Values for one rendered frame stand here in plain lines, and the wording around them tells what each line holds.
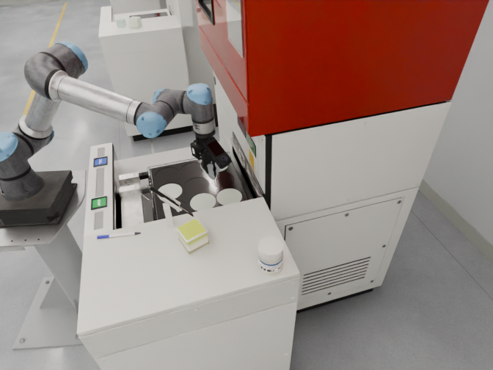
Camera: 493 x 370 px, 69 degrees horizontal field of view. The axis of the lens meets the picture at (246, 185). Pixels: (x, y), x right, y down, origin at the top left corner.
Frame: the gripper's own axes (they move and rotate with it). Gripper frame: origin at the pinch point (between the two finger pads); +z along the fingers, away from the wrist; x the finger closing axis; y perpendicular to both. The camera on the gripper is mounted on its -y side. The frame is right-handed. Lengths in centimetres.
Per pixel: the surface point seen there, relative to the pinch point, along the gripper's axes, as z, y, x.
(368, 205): 22, -41, -47
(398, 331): 101, -70, -54
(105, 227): 2.9, 11.0, 40.2
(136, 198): 10.8, 24.6, 21.9
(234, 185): 9.4, -0.3, -8.9
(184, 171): 9.1, 22.0, -0.9
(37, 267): 97, 114, 63
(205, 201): 9.3, 0.9, 5.2
